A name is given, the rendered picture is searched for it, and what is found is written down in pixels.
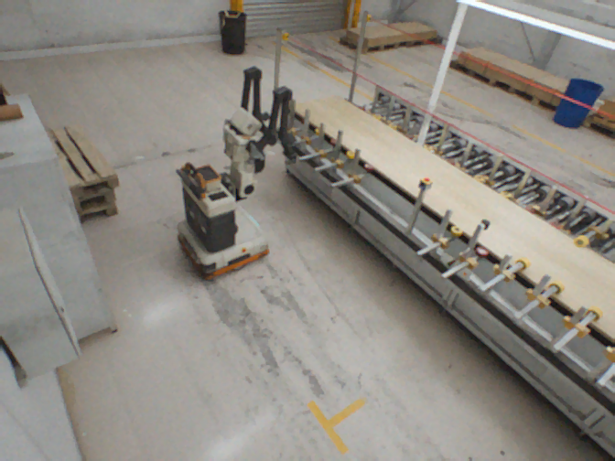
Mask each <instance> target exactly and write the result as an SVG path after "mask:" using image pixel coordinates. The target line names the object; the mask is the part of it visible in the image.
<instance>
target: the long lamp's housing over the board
mask: <svg viewBox="0 0 615 461"><path fill-rule="evenodd" d="M472 1H476V2H479V3H482V4H485V5H490V6H494V7H497V8H500V9H502V10H506V11H509V12H512V13H515V14H518V15H521V16H527V17H530V18H533V19H536V20H539V21H543V22H546V23H548V24H551V25H555V26H558V27H563V28H566V29H569V30H573V31H576V32H578V33H582V34H585V35H588V36H592V37H594V38H599V39H603V40H606V41H608V42H612V43H615V27H614V26H611V25H607V26H605V25H606V24H603V23H600V22H597V21H594V20H590V19H586V18H584V17H580V16H574V15H570V14H568V13H564V12H561V11H557V10H554V9H551V8H547V7H544V6H540V5H535V4H531V3H528V2H525V1H522V0H472Z"/></svg>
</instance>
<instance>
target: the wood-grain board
mask: <svg viewBox="0 0 615 461"><path fill-rule="evenodd" d="M307 108H309V110H310V116H309V123H310V124H312V125H313V126H314V127H316V128H317V129H320V123H322V122H324V123H325V124H326V128H325V135H326V136H327V137H329V138H330V139H332V140H337V136H338V130H342V131H343V136H342V142H341V146H342V147H343V148H344V149H346V150H347V151H352V152H355V148H357V147H359V148H360V149H361V153H360V158H359V159H360V160H361V161H362V162H363V163H365V164H370V165H373V170H375V171H376V172H377V173H379V174H380V175H382V176H383V177H385V178H386V179H387V180H389V181H390V182H392V183H393V184H394V185H396V186H397V187H399V188H400V189H402V190H403V192H405V193H406V194H408V195H409V196H410V197H412V198H414V199H415V200H417V197H418V194H419V191H420V188H419V187H418V184H419V181H420V179H421V178H423V177H428V178H430V179H431V180H433V181H434V182H433V184H432V187H431V189H429V190H427V191H426V194H425V197H424V200H423V203H422V205H423V206H425V207H426V208H427V209H429V210H431V211H432V212H433V213H435V214H436V215H437V216H439V217H440V218H441V219H443V218H444V215H445V213H446V210H447V209H453V213H452V215H451V218H450V220H449V222H448V224H449V225H451V226H452V227H455V226H456V227H459V228H461V229H462V234H463V235H465V236H466V237H468V238H469V239H471V237H472V235H473V233H474V231H475V230H476V228H477V226H478V224H480V223H481V221H482V220H488V221H489V222H490V223H491V225H490V227H489V228H488V229H487V230H483V231H482V233H481V235H480V237H479V239H478V241H477V243H476V244H478V245H479V246H480V247H482V248H485V249H486V250H487V251H488V253H490V254H491V255H492V256H494V257H495V258H496V259H498V260H499V261H502V259H503V258H504V256H505V254H507V253H510V254H511V255H512V259H511V260H510V262H509V264H508V265H507V266H508V267H509V268H512V267H513V266H515V263H516V261H517V260H519V259H520V258H522V257H526V258H528V259H529V260H530V262H531V265H530V267H528V268H527V269H525V270H519V271H516V273H518V274H519V275H521V277H522V278H524V279H525V280H527V281H528V282H529V283H531V284H533V285H534V286H537V284H538V283H539V282H540V280H541V279H542V277H543V276H544V275H545V274H546V273H548V274H549V275H550V276H551V279H550V280H549V282H548V283H547V284H546V286H545V288H544V289H543V290H542V292H546V291H547V290H548V289H549V285H550V284H551V283H552V282H553V281H555V280H559V281H561V282H563V283H564V284H565V287H566V288H565V290H564V291H563V292H562V293H560V294H558V295H556V294H553V295H550V297H551V298H552V299H554V300H555V301H556V302H558V303H559V304H560V305H561V306H563V307H564V308H566V309H567V310H568V311H570V312H571V313H572V314H575V313H576V312H577V311H578V309H579V308H580V307H581V306H583V305H584V306H586V307H588V308H590V307H591V306H598V307H600V308H601V309H602V310H603V313H604V315H603V317H602V318H601V319H600V320H598V321H591V322H589V323H588V325H589V326H591V327H593V328H594V329H595V330H597V331H598V332H599V333H600V334H601V335H603V336H604V337H605V338H607V339H609V340H610V341H611V342H613V343H614V344H615V264H614V263H612V262H610V261H608V260H607V259H605V258H603V257H602V256H600V255H598V254H597V253H595V252H593V251H592V250H590V249H589V248H587V247H586V246H584V247H582V248H579V247H577V246H576V245H575V243H574V239H572V238H570V237H569V236H567V235H565V233H563V232H562V231H560V230H558V229H556V228H554V227H553V226H551V225H549V224H548V223H546V222H545V221H543V220H541V219H539V218H537V217H536V216H535V215H534V214H532V213H530V212H529V211H527V210H525V209H523V208H521V207H520V206H518V205H517V204H515V203H513V202H512V201H510V200H509V199H507V198H505V197H504V196H502V195H501V194H499V193H497V192H496V191H494V190H492V189H491V188H488V187H487V186H485V185H484V184H482V183H480V182H479V181H478V180H476V179H475V178H473V177H471V176H469V175H468V174H466V173H464V172H463V171H461V170H459V169H458V168H456V167H454V166H452V165H451V164H450V163H448V162H447V161H445V160H443V159H442V158H440V157H439V156H437V155H435V154H433V153H431V152H430V151H428V150H426V149H425V148H424V147H423V146H421V145H419V144H417V143H415V142H414V141H412V140H410V139H409V138H407V137H406V136H404V135H402V134H400V133H398V132H397V131H395V130H394V129H393V128H391V127H390V126H388V125H386V124H385V123H382V122H381V121H379V120H377V119H376V118H374V117H373V116H371V115H369V114H368V113H366V112H365V111H363V110H361V109H360V108H358V107H357V106H355V105H353V104H352V103H350V102H348V101H346V100H344V99H343V98H341V97H340V96H339V95H335V96H330V97H326V98H321V99H316V100H311V101H306V102H298V103H296V108H295V113H296V114H297V115H299V116H300V117H301V118H303V119H304V118H305V112H306V109H307Z"/></svg>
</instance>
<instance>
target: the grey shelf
mask: <svg viewBox="0 0 615 461"><path fill-rule="evenodd" d="M5 99H6V101H7V104H16V103H18V104H19V107H20V109H21V112H22V113H23V116H24V117H22V118H16V119H10V120H3V121H0V153H1V154H2V153H4V152H11V151H12V152H14V155H12V156H10V157H8V158H7V159H2V160H0V210H1V209H8V208H12V207H17V208H18V207H22V209H23V211H24V213H25V215H26V217H27V220H28V223H29V225H30V227H31V229H32V231H33V233H34V235H35V237H36V240H37V242H38V245H39V248H40V250H41V251H42V253H43V256H44V258H45V260H46V262H47V265H48V267H49V269H50V271H51V274H52V276H53V278H54V280H55V283H56V285H57V287H58V289H59V292H60V294H61V296H62V299H63V302H64V305H65V307H66V309H67V312H68V315H69V318H70V322H71V325H72V328H73V331H74V334H75V337H76V339H77V340H79V339H81V338H85V337H88V336H89V335H91V334H94V333H96V332H99V331H101V330H103V329H106V328H107V327H110V328H111V330H112V332H113V333H114V332H116V331H118V330H117V328H116V325H115V324H114V322H113V317H112V314H111V311H110V308H109V306H108V303H107V300H106V297H105V294H104V291H103V286H102V284H101V281H100V279H99V276H98V274H97V271H96V268H95V265H94V262H93V259H92V255H91V252H90V249H89V248H90V247H89V246H88V243H87V241H86V238H85V235H84V232H83V230H82V227H81V223H80V220H79V217H78V214H77V211H76V209H75V206H74V201H73V200H72V197H71V194H70V190H69V187H68V184H67V181H66V179H65V177H64V174H63V171H62V168H61V165H60V162H59V156H58V155H57V154H56V153H55V151H54V149H53V147H52V145H51V142H50V140H49V138H48V136H47V134H46V132H45V130H44V128H43V126H42V123H41V121H40V120H39V118H38V115H37V113H36V111H35V109H34V107H33V104H32V102H31V100H30V99H29V95H28V94H20V95H13V96H6V97H5ZM56 162H57V163H56ZM71 207H72V208H71ZM72 209H73V210H72ZM72 212H74V213H72ZM74 215H75V216H74ZM89 258H90V259H89ZM109 325H110V326H109Z"/></svg>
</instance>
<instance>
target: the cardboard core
mask: <svg viewBox="0 0 615 461"><path fill-rule="evenodd" d="M22 117H24V116H23V113H22V112H21V109H20V107H19V104H18V103H16V104H8V105H2V106H0V121H3V120H10V119H16V118H22Z"/></svg>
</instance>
